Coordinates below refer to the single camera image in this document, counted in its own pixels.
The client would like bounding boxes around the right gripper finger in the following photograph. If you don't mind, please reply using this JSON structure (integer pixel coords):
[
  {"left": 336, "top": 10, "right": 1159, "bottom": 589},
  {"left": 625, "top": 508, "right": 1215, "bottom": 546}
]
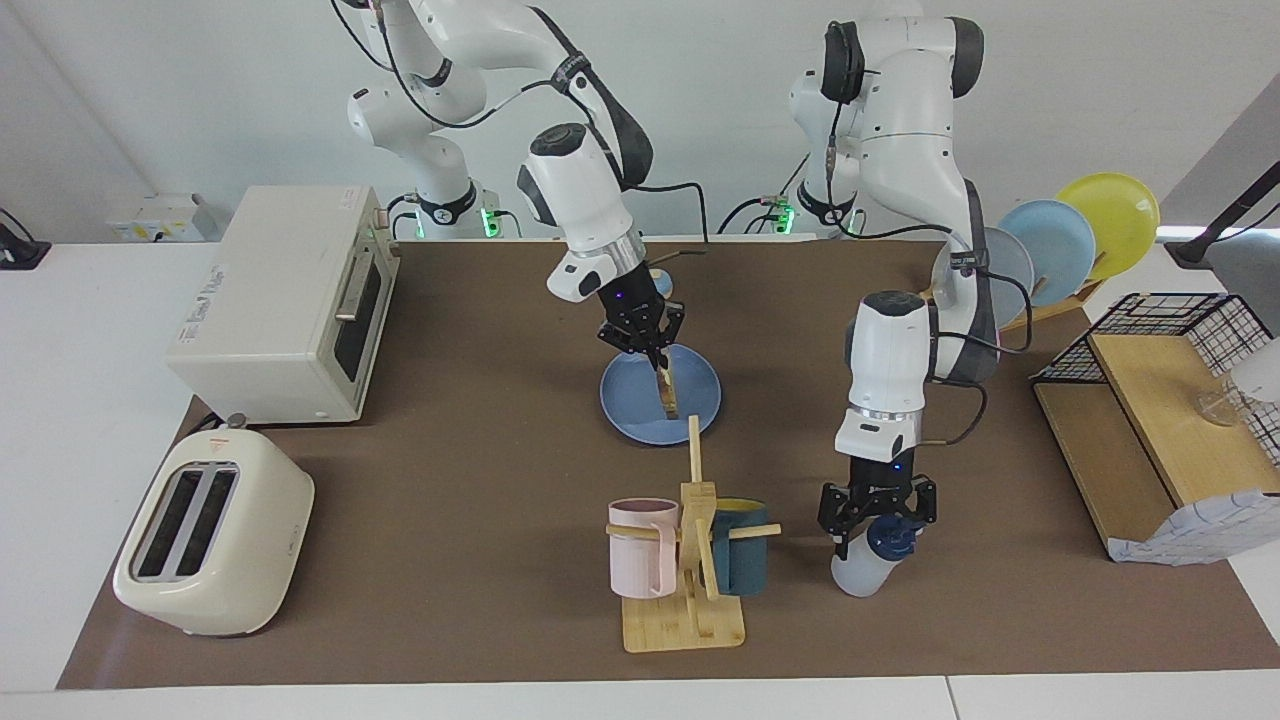
[
  {"left": 598, "top": 322, "right": 663, "bottom": 371},
  {"left": 655, "top": 303, "right": 687, "bottom": 373}
]

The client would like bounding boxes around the translucent squeeze bottle blue cap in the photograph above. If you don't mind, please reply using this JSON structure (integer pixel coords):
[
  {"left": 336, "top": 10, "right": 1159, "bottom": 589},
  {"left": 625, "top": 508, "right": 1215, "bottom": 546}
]
[{"left": 831, "top": 515, "right": 919, "bottom": 599}]

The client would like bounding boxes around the blue round plate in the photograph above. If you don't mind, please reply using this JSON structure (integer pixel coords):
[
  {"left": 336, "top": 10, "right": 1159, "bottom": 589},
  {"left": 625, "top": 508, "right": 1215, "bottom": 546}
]
[{"left": 599, "top": 343, "right": 722, "bottom": 447}]

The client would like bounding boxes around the wooden plate rack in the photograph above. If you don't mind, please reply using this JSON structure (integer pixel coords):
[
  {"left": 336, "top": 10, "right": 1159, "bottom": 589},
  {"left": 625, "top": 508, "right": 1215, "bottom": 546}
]
[{"left": 1000, "top": 250, "right": 1106, "bottom": 341}]

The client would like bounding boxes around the grey plate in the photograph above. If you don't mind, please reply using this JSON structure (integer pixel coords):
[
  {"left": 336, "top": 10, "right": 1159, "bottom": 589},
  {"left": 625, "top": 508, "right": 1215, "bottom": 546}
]
[{"left": 975, "top": 227, "right": 1035, "bottom": 331}]

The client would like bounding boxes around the light blue plate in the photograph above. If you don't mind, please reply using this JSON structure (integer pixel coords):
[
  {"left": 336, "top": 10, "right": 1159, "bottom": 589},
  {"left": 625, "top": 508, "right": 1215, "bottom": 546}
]
[{"left": 1000, "top": 200, "right": 1098, "bottom": 307}]

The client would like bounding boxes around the yellow plate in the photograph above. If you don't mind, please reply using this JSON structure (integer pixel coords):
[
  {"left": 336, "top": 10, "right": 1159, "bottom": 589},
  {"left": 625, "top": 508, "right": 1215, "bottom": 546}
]
[{"left": 1055, "top": 172, "right": 1161, "bottom": 283}]

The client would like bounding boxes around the teal mug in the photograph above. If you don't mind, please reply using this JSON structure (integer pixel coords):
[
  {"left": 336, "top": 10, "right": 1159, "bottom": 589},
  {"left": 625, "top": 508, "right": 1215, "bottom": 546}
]
[{"left": 708, "top": 498, "right": 770, "bottom": 598}]

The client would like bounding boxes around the wooden mug tree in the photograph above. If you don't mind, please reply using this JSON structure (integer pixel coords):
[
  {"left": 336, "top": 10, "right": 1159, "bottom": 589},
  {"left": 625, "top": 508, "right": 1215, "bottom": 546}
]
[{"left": 605, "top": 415, "right": 783, "bottom": 654}]

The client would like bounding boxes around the pink mug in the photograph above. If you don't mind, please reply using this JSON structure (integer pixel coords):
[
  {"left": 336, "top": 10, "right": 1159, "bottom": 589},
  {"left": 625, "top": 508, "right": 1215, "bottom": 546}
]
[{"left": 608, "top": 498, "right": 681, "bottom": 600}]

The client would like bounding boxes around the brown table mat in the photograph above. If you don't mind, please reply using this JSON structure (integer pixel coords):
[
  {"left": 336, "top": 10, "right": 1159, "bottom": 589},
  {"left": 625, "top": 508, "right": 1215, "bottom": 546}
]
[{"left": 55, "top": 238, "right": 1280, "bottom": 691}]

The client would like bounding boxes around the checkered white cloth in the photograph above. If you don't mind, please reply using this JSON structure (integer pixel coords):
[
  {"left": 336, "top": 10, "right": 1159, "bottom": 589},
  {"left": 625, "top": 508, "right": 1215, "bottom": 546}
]
[{"left": 1108, "top": 490, "right": 1280, "bottom": 567}]

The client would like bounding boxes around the clear glass cup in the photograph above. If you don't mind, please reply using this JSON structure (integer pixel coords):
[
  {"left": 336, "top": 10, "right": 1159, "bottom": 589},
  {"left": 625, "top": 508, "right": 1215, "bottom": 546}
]
[{"left": 1195, "top": 388, "right": 1251, "bottom": 429}]

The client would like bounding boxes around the white toaster oven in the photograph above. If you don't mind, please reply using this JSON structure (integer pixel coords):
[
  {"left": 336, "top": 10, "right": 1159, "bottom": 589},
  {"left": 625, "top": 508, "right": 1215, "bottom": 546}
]
[{"left": 165, "top": 185, "right": 401, "bottom": 426}]

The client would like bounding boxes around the white rounded object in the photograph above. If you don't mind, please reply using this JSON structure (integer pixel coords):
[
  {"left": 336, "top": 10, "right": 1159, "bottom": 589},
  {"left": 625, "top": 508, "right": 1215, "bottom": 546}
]
[{"left": 1228, "top": 338, "right": 1280, "bottom": 466}]

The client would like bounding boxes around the black angled stand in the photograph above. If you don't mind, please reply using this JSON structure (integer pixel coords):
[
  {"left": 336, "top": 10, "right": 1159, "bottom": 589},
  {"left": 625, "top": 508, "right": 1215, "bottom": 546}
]
[{"left": 1165, "top": 160, "right": 1280, "bottom": 269}]

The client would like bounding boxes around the cream two-slot toaster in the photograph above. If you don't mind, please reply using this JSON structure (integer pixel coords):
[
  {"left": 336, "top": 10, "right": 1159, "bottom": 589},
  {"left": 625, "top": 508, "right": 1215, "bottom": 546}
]
[{"left": 112, "top": 428, "right": 316, "bottom": 638}]

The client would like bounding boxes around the black table clamp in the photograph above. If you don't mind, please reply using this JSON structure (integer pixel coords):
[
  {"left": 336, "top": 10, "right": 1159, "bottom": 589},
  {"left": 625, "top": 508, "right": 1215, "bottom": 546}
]
[{"left": 0, "top": 208, "right": 51, "bottom": 271}]

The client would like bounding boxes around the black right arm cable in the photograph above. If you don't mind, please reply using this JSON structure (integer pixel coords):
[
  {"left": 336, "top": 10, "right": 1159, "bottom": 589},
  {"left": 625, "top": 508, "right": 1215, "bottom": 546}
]
[{"left": 335, "top": 0, "right": 711, "bottom": 259}]

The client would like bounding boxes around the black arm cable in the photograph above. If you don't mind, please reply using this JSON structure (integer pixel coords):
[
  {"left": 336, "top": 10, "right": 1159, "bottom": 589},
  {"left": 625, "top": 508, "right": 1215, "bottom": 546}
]
[
  {"left": 335, "top": 0, "right": 711, "bottom": 259},
  {"left": 825, "top": 25, "right": 1033, "bottom": 446}
]

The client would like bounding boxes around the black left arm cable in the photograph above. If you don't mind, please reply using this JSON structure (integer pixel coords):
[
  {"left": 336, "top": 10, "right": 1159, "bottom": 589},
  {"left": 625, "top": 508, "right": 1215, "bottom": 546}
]
[{"left": 825, "top": 25, "right": 1033, "bottom": 446}]

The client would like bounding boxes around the black base cable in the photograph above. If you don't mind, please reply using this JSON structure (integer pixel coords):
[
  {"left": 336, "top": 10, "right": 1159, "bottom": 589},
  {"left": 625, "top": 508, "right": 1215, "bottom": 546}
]
[{"left": 718, "top": 155, "right": 801, "bottom": 236}]

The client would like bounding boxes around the wooden shelf with wire frame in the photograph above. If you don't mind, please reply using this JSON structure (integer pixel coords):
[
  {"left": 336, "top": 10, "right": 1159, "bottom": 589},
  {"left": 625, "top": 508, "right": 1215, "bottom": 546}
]
[{"left": 1030, "top": 292, "right": 1280, "bottom": 563}]

